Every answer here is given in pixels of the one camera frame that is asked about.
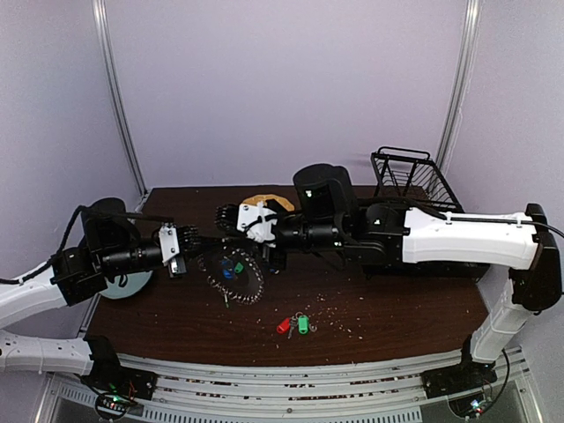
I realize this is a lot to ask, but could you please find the blue tag key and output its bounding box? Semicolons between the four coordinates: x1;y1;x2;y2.
221;259;235;280

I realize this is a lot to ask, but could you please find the large ring of keyrings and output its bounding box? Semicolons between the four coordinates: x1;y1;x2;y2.
197;249;265;306

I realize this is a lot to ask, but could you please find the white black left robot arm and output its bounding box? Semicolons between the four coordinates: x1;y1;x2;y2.
1;197;222;391

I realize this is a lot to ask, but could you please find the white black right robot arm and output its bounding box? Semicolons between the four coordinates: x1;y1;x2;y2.
215;163;562;390

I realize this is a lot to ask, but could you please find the yellow dotted plate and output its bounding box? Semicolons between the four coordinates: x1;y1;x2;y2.
242;194;295;212

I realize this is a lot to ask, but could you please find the light blue plate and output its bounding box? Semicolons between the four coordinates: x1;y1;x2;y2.
100;271;153;301

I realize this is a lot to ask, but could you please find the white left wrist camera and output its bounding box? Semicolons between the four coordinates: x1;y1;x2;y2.
159;224;180;265

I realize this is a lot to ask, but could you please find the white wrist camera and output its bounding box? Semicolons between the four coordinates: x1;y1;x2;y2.
159;224;180;265
236;203;278;243

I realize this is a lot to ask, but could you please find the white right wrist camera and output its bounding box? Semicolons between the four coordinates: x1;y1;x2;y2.
236;203;278;243

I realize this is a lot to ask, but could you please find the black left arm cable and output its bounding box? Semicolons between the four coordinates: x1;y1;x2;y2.
0;204;175;286

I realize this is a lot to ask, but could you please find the aluminium front rail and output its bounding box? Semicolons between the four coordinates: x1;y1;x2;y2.
43;345;530;423

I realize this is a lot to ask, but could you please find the black wire dish rack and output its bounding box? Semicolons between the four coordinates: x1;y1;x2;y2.
370;146;464;213

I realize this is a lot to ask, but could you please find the left aluminium corner post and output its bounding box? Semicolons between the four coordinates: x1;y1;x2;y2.
92;0;149;198

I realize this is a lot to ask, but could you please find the aluminium corner post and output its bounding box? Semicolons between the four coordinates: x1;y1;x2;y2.
436;0;482;174
92;0;149;198

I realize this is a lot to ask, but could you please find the right aluminium corner post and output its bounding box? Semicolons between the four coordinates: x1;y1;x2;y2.
436;0;482;174

